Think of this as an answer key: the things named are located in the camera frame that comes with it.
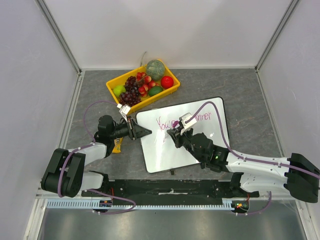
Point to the yellow candy packet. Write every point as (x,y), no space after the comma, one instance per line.
(117,145)

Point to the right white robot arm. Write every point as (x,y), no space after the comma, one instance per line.
(295,175)

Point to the green avocado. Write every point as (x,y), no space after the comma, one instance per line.
(155,90)

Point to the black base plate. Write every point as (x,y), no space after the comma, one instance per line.
(174,192)

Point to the red apple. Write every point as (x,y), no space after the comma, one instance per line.
(167,82)

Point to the white marker with pink cap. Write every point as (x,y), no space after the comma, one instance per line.
(173,124)

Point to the green lime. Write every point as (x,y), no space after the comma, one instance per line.
(118,90)

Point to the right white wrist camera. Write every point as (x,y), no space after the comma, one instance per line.
(187,121)

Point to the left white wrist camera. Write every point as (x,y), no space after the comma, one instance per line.
(124,110)

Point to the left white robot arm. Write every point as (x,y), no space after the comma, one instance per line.
(65,174)

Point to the left aluminium frame post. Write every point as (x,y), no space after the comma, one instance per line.
(58,34)

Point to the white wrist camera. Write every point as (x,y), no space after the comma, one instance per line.
(124,110)
(187,121)

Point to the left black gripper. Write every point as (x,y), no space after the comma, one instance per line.
(136,131)

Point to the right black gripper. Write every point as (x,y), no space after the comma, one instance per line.
(180,138)

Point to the white whiteboard black frame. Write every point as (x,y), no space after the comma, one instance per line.
(159,151)

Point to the dark purple grape bunch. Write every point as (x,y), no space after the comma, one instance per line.
(131,96)

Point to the green netted melon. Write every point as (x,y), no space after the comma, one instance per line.
(155,69)

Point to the red peach slices cluster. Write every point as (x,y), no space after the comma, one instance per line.
(144,83)

